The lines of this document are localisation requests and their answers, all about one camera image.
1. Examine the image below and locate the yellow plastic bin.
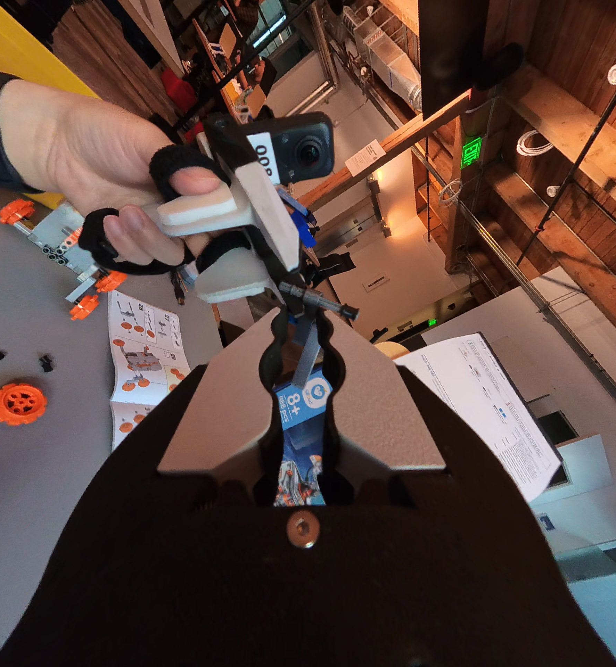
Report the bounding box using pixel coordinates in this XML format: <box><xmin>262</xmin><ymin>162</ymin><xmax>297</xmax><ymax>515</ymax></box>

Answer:
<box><xmin>0</xmin><ymin>0</ymin><xmax>101</xmax><ymax>209</ymax></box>

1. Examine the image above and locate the grey orange toy robot chassis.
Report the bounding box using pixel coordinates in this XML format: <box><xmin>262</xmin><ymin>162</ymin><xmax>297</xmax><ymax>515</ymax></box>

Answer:
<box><xmin>0</xmin><ymin>199</ymin><xmax>130</xmax><ymax>321</ymax></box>

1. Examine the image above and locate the white printed sheet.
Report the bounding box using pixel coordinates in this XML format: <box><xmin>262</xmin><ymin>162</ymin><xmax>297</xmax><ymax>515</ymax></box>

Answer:
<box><xmin>393</xmin><ymin>332</ymin><xmax>565</xmax><ymax>504</ymax></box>

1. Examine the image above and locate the row of blue bins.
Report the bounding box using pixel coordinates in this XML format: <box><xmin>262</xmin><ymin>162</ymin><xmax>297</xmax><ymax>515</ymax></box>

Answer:
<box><xmin>278</xmin><ymin>187</ymin><xmax>318</xmax><ymax>250</ymax></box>

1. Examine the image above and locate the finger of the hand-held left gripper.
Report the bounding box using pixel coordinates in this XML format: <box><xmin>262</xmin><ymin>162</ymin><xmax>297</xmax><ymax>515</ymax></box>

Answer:
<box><xmin>234</xmin><ymin>163</ymin><xmax>305</xmax><ymax>309</ymax></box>

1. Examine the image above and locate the grey beam axle assembly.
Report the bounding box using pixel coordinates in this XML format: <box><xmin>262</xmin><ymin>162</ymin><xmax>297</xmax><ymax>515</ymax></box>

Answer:
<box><xmin>278</xmin><ymin>280</ymin><xmax>361</xmax><ymax>390</ymax></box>

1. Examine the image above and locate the white wall notice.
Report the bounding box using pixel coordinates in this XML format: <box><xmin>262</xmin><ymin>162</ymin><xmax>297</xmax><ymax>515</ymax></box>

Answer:
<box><xmin>344</xmin><ymin>139</ymin><xmax>383</xmax><ymax>176</ymax></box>

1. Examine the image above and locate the black jacket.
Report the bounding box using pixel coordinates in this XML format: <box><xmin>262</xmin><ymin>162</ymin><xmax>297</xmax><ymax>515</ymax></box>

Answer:
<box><xmin>315</xmin><ymin>252</ymin><xmax>357</xmax><ymax>286</ymax></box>

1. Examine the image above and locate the person's left hand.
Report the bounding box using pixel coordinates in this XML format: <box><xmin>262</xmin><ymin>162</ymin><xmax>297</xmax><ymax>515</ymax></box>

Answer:
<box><xmin>0</xmin><ymin>77</ymin><xmax>226</xmax><ymax>266</ymax></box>

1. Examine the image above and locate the orange spoked wheel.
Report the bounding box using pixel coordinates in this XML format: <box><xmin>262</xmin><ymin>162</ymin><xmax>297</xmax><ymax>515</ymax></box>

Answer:
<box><xmin>0</xmin><ymin>384</ymin><xmax>48</xmax><ymax>427</ymax></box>

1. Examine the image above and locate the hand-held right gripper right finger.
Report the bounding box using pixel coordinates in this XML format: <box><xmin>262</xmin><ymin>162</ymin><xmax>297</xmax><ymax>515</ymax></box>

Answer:
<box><xmin>318</xmin><ymin>311</ymin><xmax>447</xmax><ymax>503</ymax></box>

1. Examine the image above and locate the red bin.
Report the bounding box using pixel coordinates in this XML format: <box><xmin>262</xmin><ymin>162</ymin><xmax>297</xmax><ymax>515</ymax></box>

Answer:
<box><xmin>159</xmin><ymin>67</ymin><xmax>199</xmax><ymax>113</ymax></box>

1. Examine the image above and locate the silver ventilation duct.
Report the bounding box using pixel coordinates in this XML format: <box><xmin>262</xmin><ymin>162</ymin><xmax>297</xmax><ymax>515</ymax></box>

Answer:
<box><xmin>342</xmin><ymin>8</ymin><xmax>424</xmax><ymax>111</ymax></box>

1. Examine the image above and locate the black wall screen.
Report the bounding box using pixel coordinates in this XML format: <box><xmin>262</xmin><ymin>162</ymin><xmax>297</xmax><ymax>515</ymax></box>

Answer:
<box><xmin>417</xmin><ymin>0</ymin><xmax>491</xmax><ymax>120</ymax></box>

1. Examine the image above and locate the grey desk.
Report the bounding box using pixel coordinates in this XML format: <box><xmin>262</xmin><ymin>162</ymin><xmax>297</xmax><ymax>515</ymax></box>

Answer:
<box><xmin>0</xmin><ymin>185</ymin><xmax>225</xmax><ymax>667</ymax></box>

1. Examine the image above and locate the open building instruction booklet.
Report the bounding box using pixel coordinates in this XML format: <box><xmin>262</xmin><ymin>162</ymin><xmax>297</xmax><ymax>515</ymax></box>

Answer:
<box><xmin>108</xmin><ymin>290</ymin><xmax>192</xmax><ymax>452</ymax></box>

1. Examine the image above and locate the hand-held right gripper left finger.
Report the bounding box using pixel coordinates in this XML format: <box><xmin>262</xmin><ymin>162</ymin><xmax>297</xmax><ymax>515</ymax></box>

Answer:
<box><xmin>157</xmin><ymin>306</ymin><xmax>289</xmax><ymax>503</ymax></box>

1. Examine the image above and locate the green exit sign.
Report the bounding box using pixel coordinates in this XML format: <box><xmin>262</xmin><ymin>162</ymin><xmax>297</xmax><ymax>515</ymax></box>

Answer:
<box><xmin>460</xmin><ymin>135</ymin><xmax>484</xmax><ymax>171</ymax></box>

